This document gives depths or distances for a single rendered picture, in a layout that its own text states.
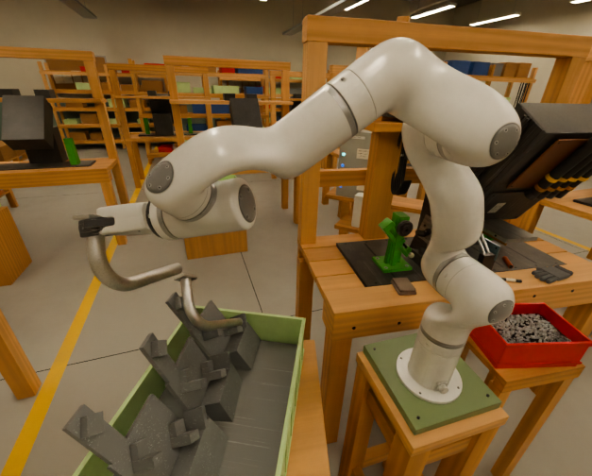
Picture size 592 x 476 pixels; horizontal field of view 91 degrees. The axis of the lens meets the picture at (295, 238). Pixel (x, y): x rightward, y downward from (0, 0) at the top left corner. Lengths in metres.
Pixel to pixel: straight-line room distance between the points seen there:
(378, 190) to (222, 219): 1.31
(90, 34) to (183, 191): 10.88
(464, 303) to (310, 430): 0.56
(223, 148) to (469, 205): 0.47
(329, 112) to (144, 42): 10.66
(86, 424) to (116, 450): 0.09
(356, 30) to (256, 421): 1.50
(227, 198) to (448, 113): 0.35
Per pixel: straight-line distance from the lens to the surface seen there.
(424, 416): 0.99
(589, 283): 1.96
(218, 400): 0.90
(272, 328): 1.09
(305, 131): 0.45
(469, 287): 0.76
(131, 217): 0.54
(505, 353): 1.29
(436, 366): 0.96
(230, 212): 0.44
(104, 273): 0.67
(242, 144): 0.42
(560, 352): 1.42
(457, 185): 0.65
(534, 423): 1.72
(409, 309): 1.31
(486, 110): 0.53
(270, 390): 1.00
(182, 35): 11.05
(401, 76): 0.50
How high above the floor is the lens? 1.66
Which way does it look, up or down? 27 degrees down
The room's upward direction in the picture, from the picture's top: 1 degrees clockwise
